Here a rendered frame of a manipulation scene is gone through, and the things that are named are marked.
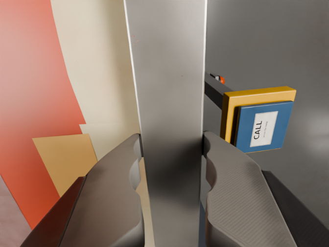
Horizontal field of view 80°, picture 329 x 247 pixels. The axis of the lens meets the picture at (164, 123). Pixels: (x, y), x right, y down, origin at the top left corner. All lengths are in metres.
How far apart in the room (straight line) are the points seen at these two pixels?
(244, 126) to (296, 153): 1.76
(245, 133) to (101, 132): 0.29
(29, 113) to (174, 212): 0.13
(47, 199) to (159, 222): 0.12
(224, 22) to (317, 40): 0.68
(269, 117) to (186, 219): 0.28
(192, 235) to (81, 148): 0.12
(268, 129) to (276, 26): 1.18
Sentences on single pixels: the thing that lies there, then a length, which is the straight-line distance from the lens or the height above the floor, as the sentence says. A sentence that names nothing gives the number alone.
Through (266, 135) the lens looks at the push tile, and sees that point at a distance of 0.42.
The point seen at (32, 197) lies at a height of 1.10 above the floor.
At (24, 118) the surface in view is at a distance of 0.19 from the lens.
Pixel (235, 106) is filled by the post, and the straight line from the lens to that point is 0.38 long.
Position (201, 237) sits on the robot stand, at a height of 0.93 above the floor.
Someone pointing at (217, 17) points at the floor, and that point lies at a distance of 1.36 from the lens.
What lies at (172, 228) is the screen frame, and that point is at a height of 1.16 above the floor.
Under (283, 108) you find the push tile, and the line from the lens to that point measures 0.41.
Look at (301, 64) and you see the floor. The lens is 1.73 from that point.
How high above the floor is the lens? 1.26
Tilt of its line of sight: 62 degrees down
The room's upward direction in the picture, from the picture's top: 162 degrees clockwise
